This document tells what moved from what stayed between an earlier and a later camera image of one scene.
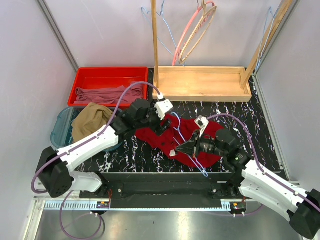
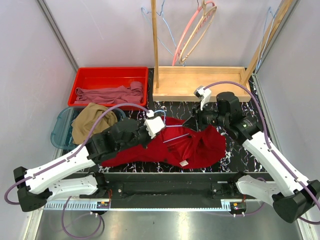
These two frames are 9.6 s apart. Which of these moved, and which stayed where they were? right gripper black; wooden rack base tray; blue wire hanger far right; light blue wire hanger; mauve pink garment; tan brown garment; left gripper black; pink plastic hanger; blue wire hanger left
Moved: right gripper black; light blue wire hanger; left gripper black
Stayed: blue wire hanger left; pink plastic hanger; mauve pink garment; blue wire hanger far right; wooden rack base tray; tan brown garment
